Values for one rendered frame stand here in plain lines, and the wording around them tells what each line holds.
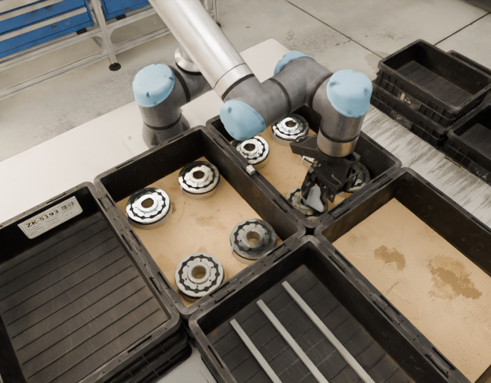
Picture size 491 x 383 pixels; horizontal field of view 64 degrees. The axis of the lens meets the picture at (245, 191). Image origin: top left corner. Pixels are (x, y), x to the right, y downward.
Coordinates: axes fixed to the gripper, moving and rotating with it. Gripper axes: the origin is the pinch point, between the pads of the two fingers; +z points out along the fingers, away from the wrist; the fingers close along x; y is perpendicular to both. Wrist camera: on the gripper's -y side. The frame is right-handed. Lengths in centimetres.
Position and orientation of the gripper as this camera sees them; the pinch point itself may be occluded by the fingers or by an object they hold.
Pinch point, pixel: (314, 197)
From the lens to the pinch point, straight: 96.6
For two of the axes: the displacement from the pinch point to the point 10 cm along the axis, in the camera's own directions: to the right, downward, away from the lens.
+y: 6.4, 6.2, -4.6
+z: 0.0, 6.0, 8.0
